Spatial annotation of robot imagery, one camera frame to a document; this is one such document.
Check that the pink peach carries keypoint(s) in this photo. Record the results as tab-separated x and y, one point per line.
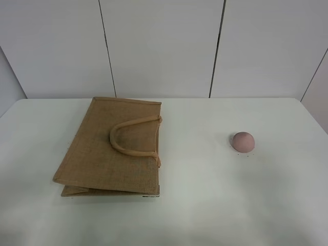
243	142

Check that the brown linen tote bag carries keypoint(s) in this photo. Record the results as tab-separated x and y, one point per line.
115	150

